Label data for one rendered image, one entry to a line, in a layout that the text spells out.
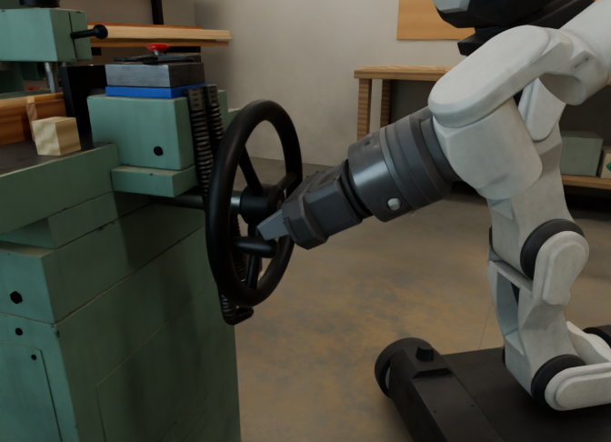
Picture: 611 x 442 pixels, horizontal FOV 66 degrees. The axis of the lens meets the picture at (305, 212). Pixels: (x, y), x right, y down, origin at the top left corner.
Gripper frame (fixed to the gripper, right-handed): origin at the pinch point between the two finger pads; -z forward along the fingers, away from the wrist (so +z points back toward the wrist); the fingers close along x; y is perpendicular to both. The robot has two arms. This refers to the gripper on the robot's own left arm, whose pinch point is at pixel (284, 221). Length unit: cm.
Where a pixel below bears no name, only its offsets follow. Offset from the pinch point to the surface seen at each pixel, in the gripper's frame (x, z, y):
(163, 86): 6.7, -8.6, 20.6
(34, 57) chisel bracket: 10.4, -26.9, 34.5
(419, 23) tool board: 335, -3, 15
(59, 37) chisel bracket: 11.4, -22.0, 34.7
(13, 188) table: -10.8, -19.4, 17.7
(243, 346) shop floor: 77, -84, -54
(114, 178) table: 3.0, -20.2, 14.1
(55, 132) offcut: -2.7, -18.3, 21.5
